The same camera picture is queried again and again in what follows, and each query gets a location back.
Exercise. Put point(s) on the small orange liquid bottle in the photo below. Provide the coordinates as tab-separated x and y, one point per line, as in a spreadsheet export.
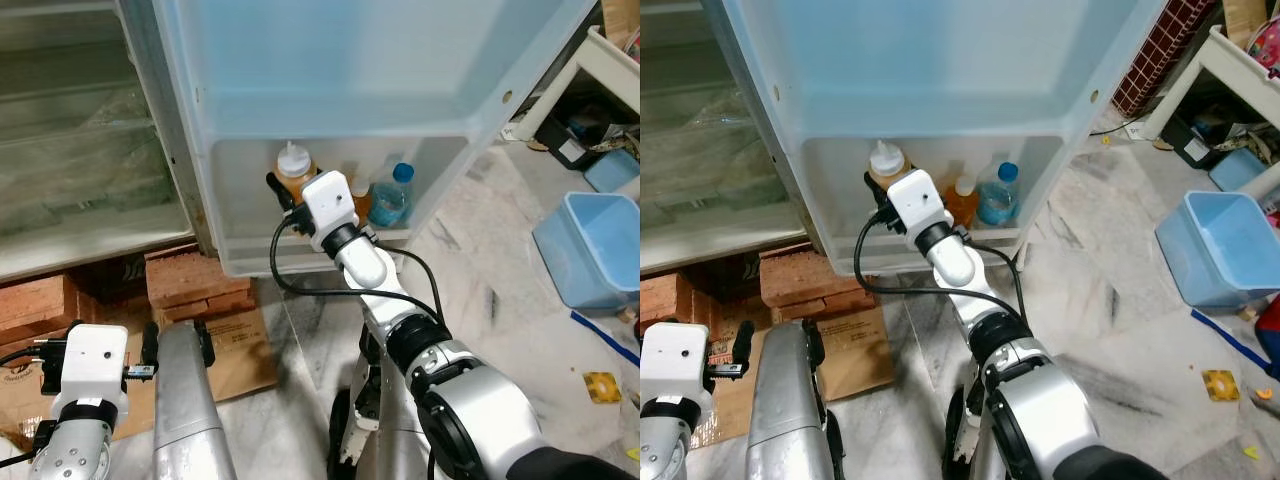
962	205
361	200

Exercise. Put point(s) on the right robot leg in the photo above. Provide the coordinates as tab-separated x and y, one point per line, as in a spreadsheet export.
360	420

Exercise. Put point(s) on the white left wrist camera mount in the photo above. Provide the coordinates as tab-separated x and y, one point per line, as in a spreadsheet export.
95	365
675	365

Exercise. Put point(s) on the light blue box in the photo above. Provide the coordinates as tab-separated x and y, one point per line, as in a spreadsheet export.
1235	168
615	170

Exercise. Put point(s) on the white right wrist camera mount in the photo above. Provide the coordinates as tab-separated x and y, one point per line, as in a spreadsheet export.
328	205
917	205

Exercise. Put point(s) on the blue plastic bin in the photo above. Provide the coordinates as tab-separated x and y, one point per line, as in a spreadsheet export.
1220	250
595	250

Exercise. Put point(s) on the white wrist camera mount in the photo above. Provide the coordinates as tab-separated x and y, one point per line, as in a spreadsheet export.
675	365
328	205
95	365
917	205

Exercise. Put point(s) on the yellow square floor piece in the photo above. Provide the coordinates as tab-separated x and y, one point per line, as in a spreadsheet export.
602	387
1221	385

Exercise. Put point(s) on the blue stick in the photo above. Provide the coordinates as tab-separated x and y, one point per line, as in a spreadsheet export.
605	335
1230	340

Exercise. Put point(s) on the blue-capped water bottle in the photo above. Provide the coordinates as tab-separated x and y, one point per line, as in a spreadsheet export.
998	200
392	200

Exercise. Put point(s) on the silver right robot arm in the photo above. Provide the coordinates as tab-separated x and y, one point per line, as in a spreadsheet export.
1040	400
480	410

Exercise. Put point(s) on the red lattice panel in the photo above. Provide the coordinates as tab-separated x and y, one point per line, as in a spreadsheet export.
1160	50

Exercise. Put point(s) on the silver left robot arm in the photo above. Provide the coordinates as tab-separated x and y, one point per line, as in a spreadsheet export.
660	450
75	455

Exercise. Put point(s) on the flattened brown cardboard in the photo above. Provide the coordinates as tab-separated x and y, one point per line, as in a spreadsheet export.
240	360
860	360

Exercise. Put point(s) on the white fridge door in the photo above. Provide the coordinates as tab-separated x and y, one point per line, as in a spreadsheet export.
350	70
930	70

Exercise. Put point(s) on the red brick stack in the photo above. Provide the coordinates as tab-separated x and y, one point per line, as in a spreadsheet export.
35	305
195	285
660	298
805	285

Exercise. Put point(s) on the fridge body with shelves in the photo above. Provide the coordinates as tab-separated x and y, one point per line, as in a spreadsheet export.
700	150
70	150

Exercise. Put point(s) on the orange sauce squeeze bottle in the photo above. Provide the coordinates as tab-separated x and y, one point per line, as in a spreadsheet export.
293	170
886	165

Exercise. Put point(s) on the white wooden rack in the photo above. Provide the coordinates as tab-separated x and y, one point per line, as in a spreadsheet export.
1235	60
610	60

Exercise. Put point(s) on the black box with white label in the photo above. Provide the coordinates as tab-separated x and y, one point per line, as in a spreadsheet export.
572	148
1195	145

